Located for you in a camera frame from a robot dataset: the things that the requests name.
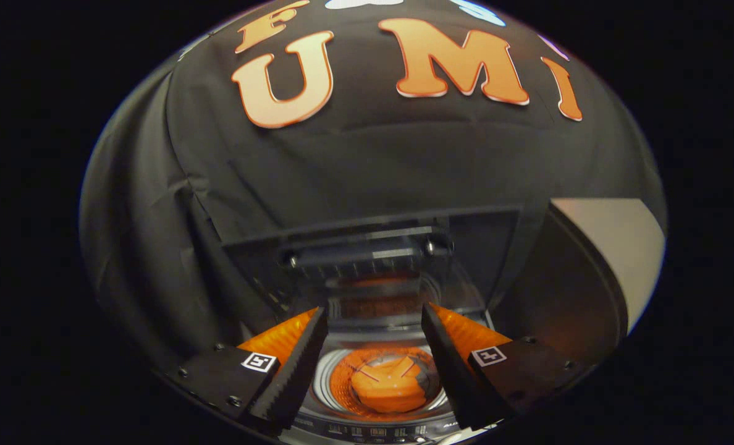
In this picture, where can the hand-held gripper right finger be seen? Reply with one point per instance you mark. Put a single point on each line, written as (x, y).
(450, 377)

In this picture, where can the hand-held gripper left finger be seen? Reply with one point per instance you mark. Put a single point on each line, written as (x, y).
(296, 377)

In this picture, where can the yellow polo shirt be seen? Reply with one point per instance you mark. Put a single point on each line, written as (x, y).
(388, 386)

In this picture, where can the black side curtain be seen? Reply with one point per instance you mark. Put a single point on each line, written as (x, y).
(132, 216)

